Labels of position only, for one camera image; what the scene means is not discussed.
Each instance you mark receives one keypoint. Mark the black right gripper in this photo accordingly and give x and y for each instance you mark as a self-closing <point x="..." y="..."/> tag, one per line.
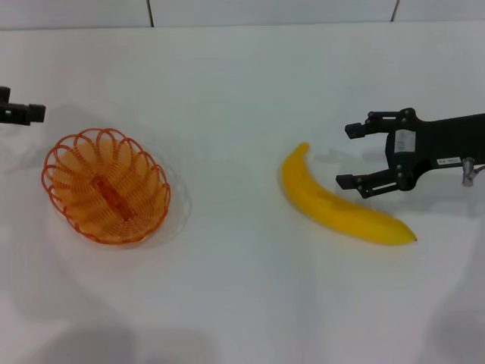
<point x="439" y="140"/>

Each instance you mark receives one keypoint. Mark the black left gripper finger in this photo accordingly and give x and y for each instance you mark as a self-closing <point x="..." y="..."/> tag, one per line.
<point x="4" y="94"/>
<point x="22" y="113"/>

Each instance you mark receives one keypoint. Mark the yellow banana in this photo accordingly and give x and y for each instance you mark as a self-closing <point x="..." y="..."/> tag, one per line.
<point x="341" y="212"/>

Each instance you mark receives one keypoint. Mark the orange woven plastic basket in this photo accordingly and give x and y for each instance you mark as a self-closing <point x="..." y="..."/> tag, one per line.
<point x="94" y="178"/>

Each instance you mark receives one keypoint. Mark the metal plug on right gripper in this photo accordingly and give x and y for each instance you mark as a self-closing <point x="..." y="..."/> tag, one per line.
<point x="468" y="170"/>

